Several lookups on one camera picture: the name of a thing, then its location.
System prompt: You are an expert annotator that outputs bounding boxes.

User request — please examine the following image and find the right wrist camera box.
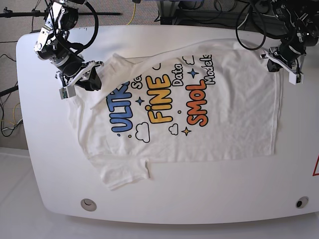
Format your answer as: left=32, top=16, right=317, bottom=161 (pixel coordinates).
left=59, top=86, right=76, bottom=100

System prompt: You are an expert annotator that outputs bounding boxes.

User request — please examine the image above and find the left table cable grommet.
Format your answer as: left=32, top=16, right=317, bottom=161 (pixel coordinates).
left=80, top=199, right=97, bottom=212

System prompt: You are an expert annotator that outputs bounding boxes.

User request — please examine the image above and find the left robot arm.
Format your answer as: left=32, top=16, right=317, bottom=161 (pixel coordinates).
left=235, top=0, right=319, bottom=85

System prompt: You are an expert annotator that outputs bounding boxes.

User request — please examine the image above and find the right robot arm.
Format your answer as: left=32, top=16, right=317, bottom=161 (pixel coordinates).
left=34, top=0, right=103, bottom=91

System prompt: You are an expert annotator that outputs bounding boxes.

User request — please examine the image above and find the yellow cable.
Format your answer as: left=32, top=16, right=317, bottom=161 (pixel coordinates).
left=126, top=0, right=140, bottom=25

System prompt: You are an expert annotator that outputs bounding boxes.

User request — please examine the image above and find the table cable grommet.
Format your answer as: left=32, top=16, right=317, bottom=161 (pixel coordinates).
left=80, top=199, right=97, bottom=212
left=296, top=196, right=309, bottom=209

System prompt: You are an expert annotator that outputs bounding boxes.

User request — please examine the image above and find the right table cable grommet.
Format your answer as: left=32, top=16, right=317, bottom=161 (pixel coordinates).
left=296, top=196, right=309, bottom=209

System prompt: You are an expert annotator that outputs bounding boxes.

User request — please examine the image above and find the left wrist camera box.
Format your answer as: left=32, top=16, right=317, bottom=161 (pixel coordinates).
left=289, top=73, right=304, bottom=85

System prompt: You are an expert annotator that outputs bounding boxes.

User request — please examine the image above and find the white printed T-shirt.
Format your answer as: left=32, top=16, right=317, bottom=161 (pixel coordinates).
left=67, top=39, right=283, bottom=190

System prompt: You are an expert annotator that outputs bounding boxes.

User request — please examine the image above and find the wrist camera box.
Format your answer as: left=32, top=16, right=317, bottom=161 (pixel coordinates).
left=289, top=73, right=304, bottom=85
left=59, top=86, right=76, bottom=100

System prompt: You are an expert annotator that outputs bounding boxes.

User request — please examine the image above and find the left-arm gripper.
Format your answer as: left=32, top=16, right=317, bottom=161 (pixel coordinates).
left=260, top=43, right=306, bottom=74

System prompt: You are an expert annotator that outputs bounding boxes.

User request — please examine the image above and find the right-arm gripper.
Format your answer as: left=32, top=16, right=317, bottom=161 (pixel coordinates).
left=54, top=58, right=104, bottom=91

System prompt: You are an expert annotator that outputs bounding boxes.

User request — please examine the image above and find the red warning triangle sticker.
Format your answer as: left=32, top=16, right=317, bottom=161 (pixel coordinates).
left=313, top=156, right=319, bottom=176

